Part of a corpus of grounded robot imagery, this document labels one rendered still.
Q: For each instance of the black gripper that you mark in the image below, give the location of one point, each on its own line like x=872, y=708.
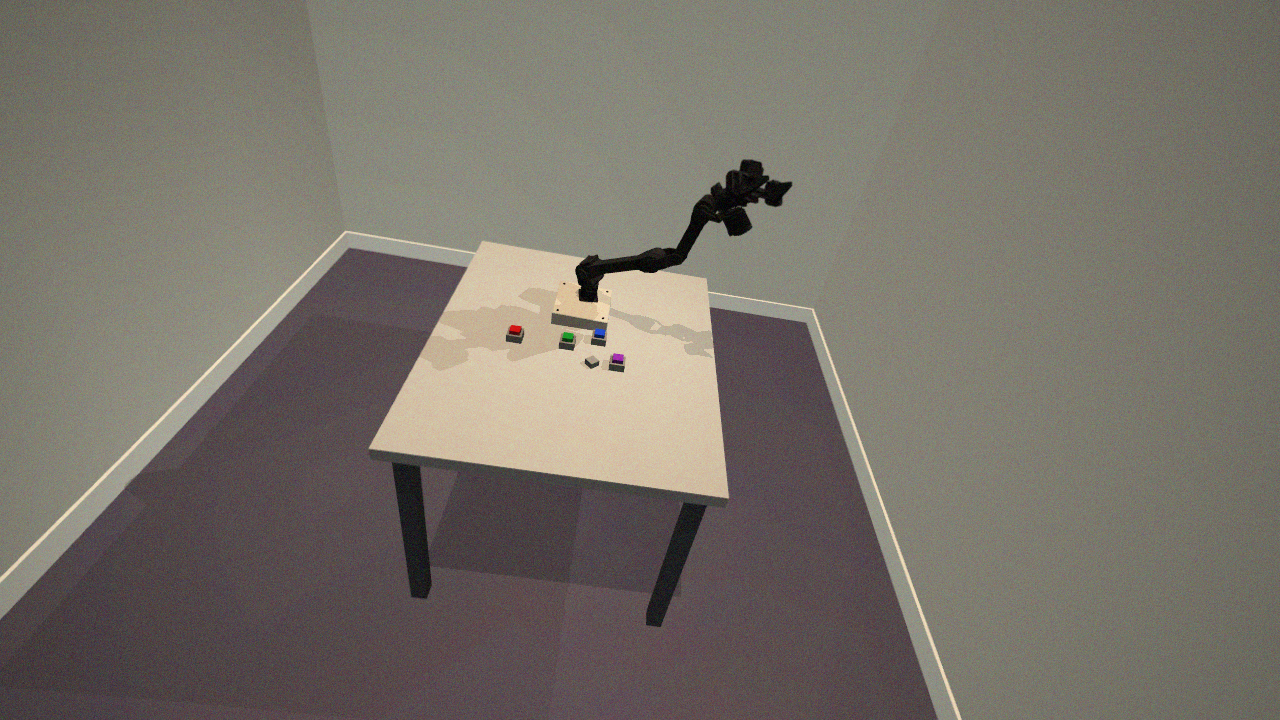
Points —
x=742, y=189

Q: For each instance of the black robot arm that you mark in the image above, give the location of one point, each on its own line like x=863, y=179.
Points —
x=592, y=269

